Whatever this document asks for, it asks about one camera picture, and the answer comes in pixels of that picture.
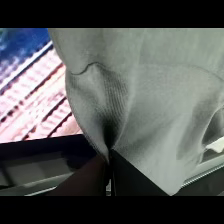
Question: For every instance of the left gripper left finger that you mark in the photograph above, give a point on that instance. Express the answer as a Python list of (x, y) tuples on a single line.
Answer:
[(93, 180)]

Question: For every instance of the dark grey T-shirt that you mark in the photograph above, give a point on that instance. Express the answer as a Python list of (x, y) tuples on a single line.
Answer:
[(150, 83)]

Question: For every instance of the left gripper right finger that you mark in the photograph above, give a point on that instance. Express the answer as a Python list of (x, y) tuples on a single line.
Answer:
[(130, 180)]

